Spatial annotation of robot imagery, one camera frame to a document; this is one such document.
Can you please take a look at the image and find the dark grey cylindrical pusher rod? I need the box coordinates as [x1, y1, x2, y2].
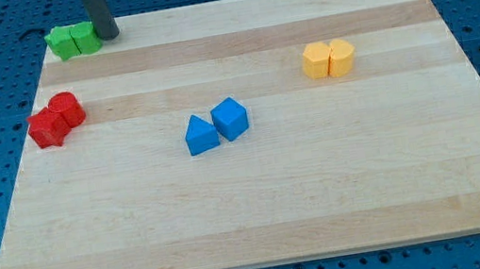
[81, 0, 120, 41]

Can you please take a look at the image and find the blue triangle block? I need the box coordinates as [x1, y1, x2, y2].
[185, 115, 221, 156]

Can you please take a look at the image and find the green cylinder block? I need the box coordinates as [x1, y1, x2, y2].
[69, 21, 103, 55]

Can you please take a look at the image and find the red cylinder block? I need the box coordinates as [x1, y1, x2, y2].
[48, 92, 87, 128]

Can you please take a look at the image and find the yellow hexagon block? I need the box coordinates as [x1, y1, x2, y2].
[302, 42, 331, 79]

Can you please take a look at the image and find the green star block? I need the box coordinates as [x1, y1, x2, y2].
[44, 26, 81, 60]

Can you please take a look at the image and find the yellow heart block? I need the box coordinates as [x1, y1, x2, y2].
[328, 39, 356, 77]

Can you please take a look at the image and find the light wooden board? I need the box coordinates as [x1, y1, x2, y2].
[0, 0, 480, 269]

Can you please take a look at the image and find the red star block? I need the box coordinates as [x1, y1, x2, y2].
[27, 107, 72, 149]

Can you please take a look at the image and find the blue cube block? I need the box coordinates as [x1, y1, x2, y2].
[210, 97, 249, 142]

